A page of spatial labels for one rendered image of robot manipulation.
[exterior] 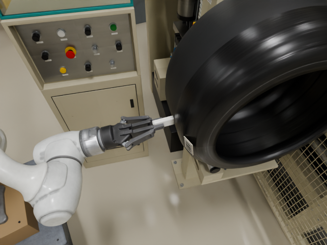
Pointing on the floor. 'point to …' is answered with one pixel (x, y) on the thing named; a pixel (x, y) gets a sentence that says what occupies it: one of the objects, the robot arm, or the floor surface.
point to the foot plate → (183, 183)
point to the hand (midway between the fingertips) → (163, 122)
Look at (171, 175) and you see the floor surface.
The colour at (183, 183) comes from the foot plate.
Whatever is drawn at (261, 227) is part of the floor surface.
